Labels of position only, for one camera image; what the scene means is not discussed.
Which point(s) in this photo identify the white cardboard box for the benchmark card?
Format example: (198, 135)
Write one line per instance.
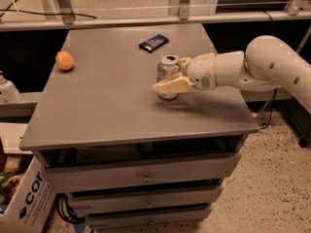
(26, 197)

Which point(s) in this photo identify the metal frame rail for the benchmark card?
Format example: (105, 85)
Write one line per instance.
(150, 21)

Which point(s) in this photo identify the silver 7up soda can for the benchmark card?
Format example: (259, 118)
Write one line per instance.
(168, 67)

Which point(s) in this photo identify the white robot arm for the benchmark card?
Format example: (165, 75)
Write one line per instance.
(265, 64)

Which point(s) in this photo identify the white plastic bottle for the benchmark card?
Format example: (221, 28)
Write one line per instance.
(9, 90)

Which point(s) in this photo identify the orange fruit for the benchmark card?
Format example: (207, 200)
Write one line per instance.
(64, 61)

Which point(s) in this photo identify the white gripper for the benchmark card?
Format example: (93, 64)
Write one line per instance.
(201, 70)

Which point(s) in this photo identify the grey drawer cabinet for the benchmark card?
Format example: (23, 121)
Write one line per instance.
(121, 154)

